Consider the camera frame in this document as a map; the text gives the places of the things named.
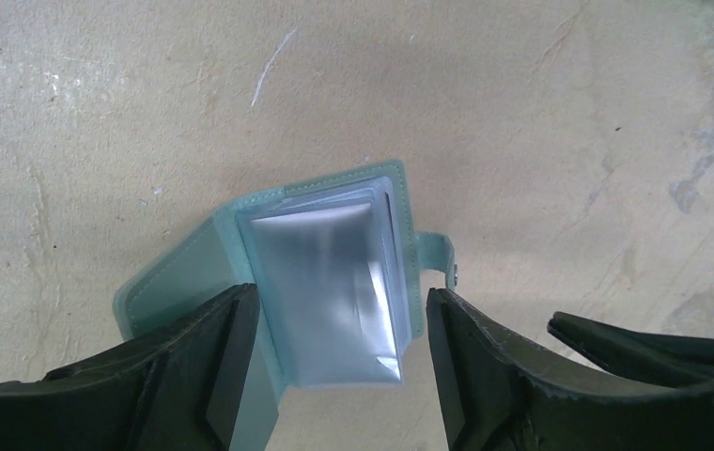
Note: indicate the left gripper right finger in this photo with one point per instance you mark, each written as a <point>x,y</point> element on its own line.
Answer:
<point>499,390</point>

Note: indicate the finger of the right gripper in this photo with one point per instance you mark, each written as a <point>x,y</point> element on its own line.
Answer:
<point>661,359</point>

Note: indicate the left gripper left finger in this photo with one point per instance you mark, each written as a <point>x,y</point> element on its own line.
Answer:
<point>177,387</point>

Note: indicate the green card holder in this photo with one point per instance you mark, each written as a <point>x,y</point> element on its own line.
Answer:
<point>336,261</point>

